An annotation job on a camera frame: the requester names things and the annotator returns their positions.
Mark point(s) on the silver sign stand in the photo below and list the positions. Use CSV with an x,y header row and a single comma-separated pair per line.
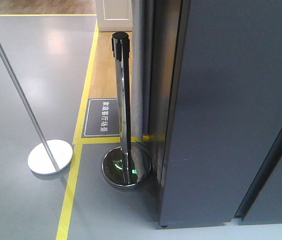
x,y
50,156

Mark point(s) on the dark grey fridge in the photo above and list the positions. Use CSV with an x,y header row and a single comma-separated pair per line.
x,y
163,25

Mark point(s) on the chrome stanchion post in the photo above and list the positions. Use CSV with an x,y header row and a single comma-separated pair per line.
x,y
127,165

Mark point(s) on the white cabinet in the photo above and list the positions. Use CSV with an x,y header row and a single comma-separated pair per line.
x,y
114,15

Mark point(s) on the dark floor sign sticker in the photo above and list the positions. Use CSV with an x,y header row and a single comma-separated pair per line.
x,y
101,118

